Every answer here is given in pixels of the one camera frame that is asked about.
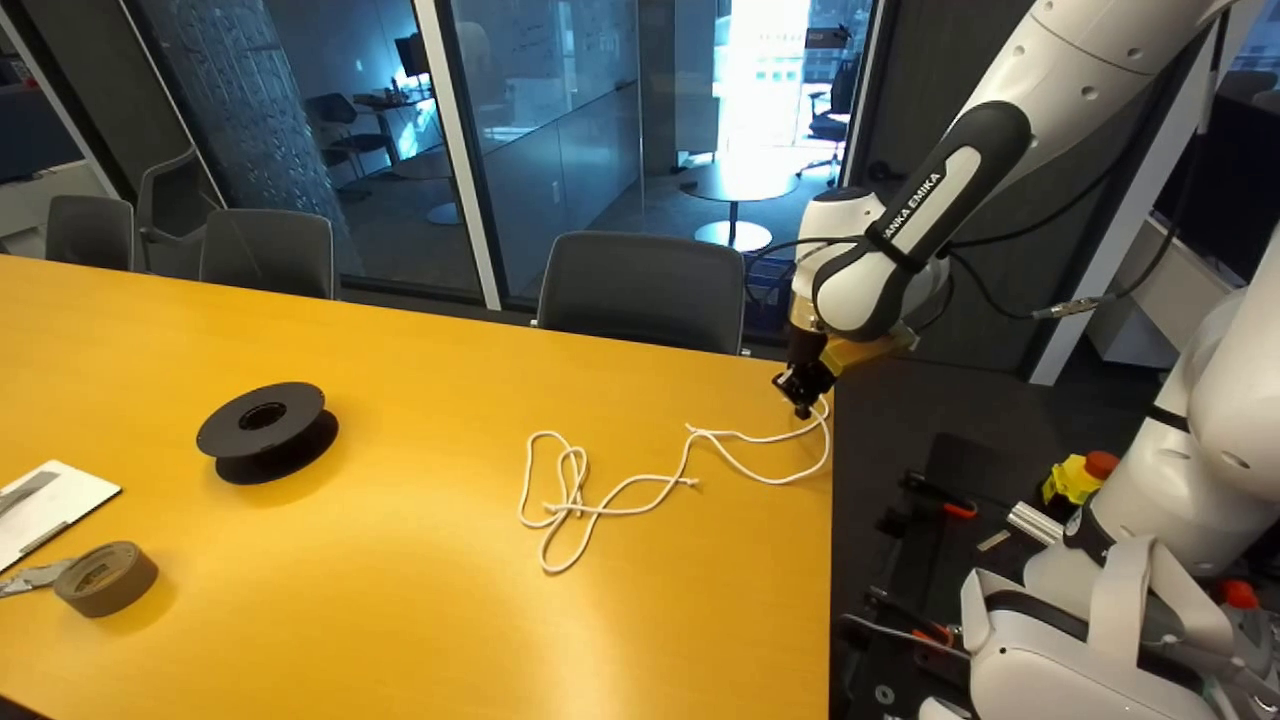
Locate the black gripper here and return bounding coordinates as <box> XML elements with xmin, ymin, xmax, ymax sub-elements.
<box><xmin>771</xmin><ymin>330</ymin><xmax>833</xmax><ymax>420</ymax></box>

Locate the white rope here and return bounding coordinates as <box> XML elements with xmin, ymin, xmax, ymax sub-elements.
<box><xmin>515</xmin><ymin>393</ymin><xmax>838</xmax><ymax>581</ymax></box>

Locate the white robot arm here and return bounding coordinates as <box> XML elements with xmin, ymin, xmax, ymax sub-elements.
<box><xmin>777</xmin><ymin>0</ymin><xmax>1280</xmax><ymax>577</ymax></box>

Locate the grey chair near gripper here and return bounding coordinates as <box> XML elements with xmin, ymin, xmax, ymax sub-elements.
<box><xmin>537</xmin><ymin>231</ymin><xmax>743</xmax><ymax>352</ymax></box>

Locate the white round table outside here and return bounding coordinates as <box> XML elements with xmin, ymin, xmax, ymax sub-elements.
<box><xmin>691</xmin><ymin>167</ymin><xmax>787</xmax><ymax>251</ymax></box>

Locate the yellow red emergency button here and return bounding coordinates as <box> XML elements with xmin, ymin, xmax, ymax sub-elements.
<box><xmin>1041</xmin><ymin>453</ymin><xmax>1118</xmax><ymax>505</ymax></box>

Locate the white VR headset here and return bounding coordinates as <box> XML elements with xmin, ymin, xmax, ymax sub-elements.
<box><xmin>962</xmin><ymin>538</ymin><xmax>1280</xmax><ymax>720</ymax></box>

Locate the black filament spool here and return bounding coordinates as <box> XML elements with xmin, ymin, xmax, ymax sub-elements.
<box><xmin>197</xmin><ymin>381</ymin><xmax>335</xmax><ymax>483</ymax></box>

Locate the grey chair middle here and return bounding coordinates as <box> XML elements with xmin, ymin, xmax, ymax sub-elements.
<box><xmin>201</xmin><ymin>207</ymin><xmax>342</xmax><ymax>295</ymax></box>

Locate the grey tape roll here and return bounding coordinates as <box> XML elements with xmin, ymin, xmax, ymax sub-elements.
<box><xmin>0</xmin><ymin>542</ymin><xmax>159</xmax><ymax>618</ymax></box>

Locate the grey chair far left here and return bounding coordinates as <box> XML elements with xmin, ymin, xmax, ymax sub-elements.
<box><xmin>49</xmin><ymin>195</ymin><xmax>141</xmax><ymax>269</ymax></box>

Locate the white paper sheet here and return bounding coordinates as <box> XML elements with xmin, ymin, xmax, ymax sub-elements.
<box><xmin>0</xmin><ymin>459</ymin><xmax>122</xmax><ymax>572</ymax></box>

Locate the yellow wrist camera box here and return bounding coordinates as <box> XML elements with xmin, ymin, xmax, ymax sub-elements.
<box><xmin>819</xmin><ymin>330</ymin><xmax>920</xmax><ymax>377</ymax></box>

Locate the black clamp with red handle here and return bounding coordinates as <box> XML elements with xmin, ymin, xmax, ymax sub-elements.
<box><xmin>875</xmin><ymin>478</ymin><xmax>980</xmax><ymax>620</ymax></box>

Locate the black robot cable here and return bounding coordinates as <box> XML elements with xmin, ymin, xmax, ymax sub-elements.
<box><xmin>740</xmin><ymin>134</ymin><xmax>1194</xmax><ymax>352</ymax></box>

